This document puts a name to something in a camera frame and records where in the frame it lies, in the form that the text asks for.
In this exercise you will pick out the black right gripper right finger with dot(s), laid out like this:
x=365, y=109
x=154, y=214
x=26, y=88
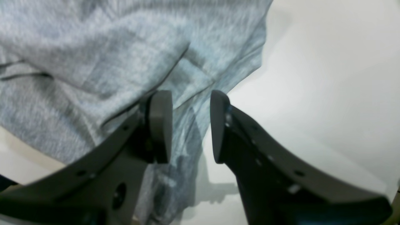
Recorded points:
x=279, y=188

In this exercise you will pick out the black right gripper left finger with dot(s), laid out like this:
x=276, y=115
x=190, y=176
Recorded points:
x=101, y=188

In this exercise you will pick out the grey T-shirt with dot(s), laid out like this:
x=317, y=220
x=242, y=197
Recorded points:
x=72, y=70

